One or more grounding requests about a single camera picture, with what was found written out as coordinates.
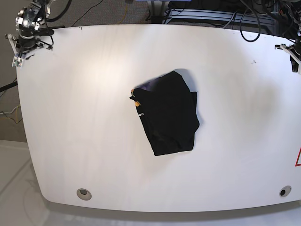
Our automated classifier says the black floor cable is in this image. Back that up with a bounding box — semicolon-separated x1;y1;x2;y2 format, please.
0;81;18;92

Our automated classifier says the black T-shirt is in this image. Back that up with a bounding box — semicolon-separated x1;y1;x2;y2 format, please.
130;71;200;156

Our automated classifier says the right table grommet hole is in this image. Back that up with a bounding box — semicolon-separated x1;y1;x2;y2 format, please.
279;186;292;197

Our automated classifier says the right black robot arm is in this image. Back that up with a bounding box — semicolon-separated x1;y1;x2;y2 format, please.
5;0;54;67

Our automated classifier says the aluminium frame rail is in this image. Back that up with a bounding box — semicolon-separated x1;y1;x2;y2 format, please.
148;0;276;26

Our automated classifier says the table grommet hole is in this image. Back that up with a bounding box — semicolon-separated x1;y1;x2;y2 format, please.
77;188;92;201
279;186;292;197

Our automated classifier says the yellow floor cable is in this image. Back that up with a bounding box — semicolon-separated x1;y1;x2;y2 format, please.
117;0;132;25

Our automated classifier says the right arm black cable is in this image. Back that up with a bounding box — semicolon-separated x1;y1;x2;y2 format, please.
44;0;72;23

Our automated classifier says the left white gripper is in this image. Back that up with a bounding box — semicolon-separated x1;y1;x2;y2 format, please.
275;44;301;73

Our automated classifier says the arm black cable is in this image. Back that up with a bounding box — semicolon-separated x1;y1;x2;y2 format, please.
44;0;72;23
239;0;261;43

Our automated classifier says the red tape marking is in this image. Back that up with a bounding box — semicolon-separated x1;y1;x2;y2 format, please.
295;149;301;167

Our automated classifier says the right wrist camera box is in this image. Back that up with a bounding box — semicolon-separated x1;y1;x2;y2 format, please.
12;56;24;67

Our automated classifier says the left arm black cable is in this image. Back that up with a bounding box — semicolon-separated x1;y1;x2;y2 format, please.
239;0;261;43

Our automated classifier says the left table grommet hole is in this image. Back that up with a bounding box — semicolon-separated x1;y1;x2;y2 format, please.
77;188;92;201

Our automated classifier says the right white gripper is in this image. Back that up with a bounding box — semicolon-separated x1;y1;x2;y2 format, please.
5;34;53;58

